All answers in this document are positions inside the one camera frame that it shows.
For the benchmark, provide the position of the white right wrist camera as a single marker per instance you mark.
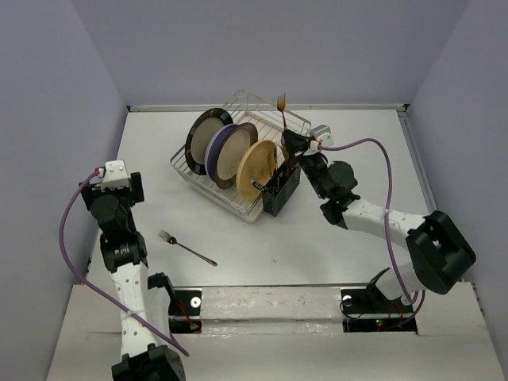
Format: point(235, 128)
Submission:
point(321, 136)

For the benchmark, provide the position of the black utensil caddy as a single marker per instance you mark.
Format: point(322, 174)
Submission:
point(273, 203)

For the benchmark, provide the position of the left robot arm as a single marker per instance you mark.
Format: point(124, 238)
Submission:
point(144, 352)

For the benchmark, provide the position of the dark fork thin handle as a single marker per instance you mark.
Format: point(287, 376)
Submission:
point(170, 239)

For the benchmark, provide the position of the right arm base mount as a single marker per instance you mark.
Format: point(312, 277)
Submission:
point(366, 310)

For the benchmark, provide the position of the knife dark handle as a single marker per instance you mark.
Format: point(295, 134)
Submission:
point(260, 187)

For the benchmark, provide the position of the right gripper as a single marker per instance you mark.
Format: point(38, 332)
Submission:
point(298, 144)

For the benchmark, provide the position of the yellow plate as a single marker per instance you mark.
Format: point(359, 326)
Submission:
point(255, 165)

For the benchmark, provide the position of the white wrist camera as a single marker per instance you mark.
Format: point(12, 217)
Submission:
point(321, 136)
point(114, 176)

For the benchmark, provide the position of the metal wire dish rack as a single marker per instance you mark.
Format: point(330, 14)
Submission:
point(244, 106)

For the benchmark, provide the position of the gold knife green handle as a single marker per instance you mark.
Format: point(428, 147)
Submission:
point(274, 169)

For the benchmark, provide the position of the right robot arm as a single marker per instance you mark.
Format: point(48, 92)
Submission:
point(427, 252)

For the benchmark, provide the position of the purple plate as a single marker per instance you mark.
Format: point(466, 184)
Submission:
point(214, 147)

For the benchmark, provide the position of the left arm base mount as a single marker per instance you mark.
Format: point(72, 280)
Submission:
point(183, 308)

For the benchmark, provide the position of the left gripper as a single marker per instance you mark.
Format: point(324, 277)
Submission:
point(133, 192)

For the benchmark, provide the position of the grey brown plate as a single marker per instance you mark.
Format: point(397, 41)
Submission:
point(234, 146)

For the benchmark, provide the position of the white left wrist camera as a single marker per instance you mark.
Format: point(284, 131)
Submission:
point(114, 176)

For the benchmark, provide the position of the black rimmed plate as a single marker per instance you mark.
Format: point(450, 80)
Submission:
point(200, 134)

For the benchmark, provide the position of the gold fork green handle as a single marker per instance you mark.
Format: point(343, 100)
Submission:
point(281, 105)

